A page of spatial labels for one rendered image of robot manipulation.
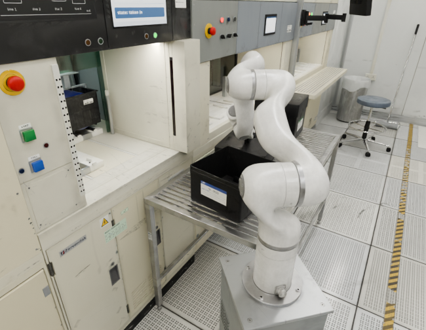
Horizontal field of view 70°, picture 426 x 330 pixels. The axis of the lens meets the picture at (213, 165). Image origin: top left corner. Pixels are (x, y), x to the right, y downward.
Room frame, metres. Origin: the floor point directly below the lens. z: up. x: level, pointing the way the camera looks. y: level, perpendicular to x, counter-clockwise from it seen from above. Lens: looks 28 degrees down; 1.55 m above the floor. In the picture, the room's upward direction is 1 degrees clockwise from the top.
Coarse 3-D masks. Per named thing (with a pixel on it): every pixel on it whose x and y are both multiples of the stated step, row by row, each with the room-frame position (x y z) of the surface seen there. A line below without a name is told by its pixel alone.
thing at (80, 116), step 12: (72, 72) 1.63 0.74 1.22; (84, 84) 1.69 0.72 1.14; (72, 96) 1.52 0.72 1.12; (84, 96) 1.58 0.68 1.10; (96, 96) 1.64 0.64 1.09; (72, 108) 1.51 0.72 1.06; (84, 108) 1.57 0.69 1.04; (96, 108) 1.63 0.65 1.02; (72, 120) 1.50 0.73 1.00; (84, 120) 1.56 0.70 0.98; (96, 120) 1.62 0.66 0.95
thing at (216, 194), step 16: (208, 160) 1.25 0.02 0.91; (224, 160) 1.34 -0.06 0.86; (240, 160) 1.31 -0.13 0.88; (256, 160) 1.26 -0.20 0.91; (272, 160) 1.21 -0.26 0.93; (192, 176) 1.14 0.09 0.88; (208, 176) 1.08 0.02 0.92; (224, 176) 1.34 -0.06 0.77; (240, 176) 1.31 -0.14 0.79; (192, 192) 1.14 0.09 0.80; (208, 192) 1.08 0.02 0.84; (224, 192) 1.03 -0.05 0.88; (224, 208) 1.03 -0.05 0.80; (240, 208) 0.99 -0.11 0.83
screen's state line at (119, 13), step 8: (120, 8) 1.17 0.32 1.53; (128, 8) 1.20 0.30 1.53; (136, 8) 1.23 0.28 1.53; (144, 8) 1.27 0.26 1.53; (152, 8) 1.31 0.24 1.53; (160, 8) 1.34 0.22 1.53; (120, 16) 1.16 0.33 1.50; (128, 16) 1.20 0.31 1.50; (136, 16) 1.23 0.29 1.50; (144, 16) 1.27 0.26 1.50; (152, 16) 1.30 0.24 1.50; (160, 16) 1.34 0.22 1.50
